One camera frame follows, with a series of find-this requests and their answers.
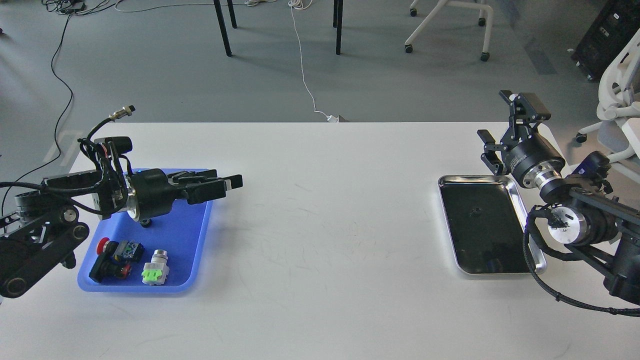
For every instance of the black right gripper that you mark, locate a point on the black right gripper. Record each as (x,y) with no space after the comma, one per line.
(526,155)

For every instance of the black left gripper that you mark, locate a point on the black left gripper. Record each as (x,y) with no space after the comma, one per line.
(152,192)

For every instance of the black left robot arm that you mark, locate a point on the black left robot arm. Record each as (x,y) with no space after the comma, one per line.
(48,213)

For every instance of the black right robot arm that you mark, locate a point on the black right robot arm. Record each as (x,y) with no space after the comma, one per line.
(577,221)

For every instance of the blue plastic tray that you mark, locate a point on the blue plastic tray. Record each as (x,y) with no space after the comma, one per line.
(182,233)

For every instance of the silver metal tray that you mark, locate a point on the silver metal tray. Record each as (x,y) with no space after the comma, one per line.
(489,244)

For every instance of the white rolling chair base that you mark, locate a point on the white rolling chair base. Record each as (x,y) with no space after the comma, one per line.
(485,21)

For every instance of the red emergency stop button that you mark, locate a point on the red emergency stop button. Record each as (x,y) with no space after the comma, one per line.
(121,252)

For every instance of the white office chair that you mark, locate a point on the white office chair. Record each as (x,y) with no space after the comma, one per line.
(618,110)

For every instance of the black red push button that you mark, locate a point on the black red push button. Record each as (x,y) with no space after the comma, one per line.
(105,267)

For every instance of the black equipment case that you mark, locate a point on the black equipment case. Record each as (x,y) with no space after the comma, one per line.
(610,32)

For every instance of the black table leg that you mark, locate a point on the black table leg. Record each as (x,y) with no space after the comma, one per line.
(222,23)
(338,6)

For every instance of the black table leg right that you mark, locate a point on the black table leg right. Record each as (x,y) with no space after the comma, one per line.
(338,6)

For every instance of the green silver indicator switch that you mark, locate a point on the green silver indicator switch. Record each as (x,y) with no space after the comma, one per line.
(156,271)

